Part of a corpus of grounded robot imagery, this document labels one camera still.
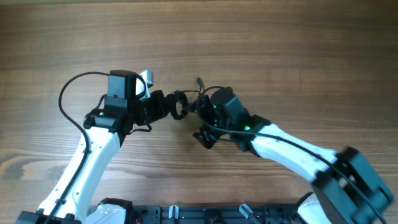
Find thick black USB cable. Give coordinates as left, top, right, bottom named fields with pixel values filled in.
left=169, top=90, right=200, bottom=121

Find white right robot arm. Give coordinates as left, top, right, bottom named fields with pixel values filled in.
left=189, top=86, right=394, bottom=223

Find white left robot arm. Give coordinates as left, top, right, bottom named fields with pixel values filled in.
left=16, top=70, right=170, bottom=223

